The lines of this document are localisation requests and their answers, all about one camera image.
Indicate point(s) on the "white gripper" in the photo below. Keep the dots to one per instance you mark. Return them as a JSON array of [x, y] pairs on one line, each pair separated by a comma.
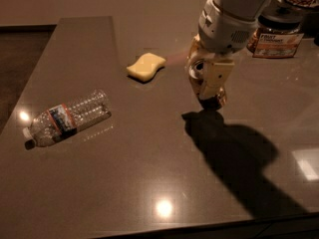
[[223, 34]]

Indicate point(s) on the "orange soda can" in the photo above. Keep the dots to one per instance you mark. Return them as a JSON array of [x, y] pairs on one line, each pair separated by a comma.
[[207, 80]]

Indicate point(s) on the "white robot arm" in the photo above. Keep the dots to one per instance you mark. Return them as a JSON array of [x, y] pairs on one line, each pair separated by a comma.
[[247, 10]]

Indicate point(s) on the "yellow sponge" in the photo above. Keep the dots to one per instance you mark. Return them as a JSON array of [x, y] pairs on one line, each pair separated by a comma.
[[146, 66]]

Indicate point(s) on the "nut jar with black lid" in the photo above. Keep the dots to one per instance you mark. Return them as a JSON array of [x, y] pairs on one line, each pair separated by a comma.
[[278, 34]]

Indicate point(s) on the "clear plastic water bottle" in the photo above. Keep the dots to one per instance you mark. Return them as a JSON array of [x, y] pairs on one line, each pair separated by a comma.
[[67, 119]]

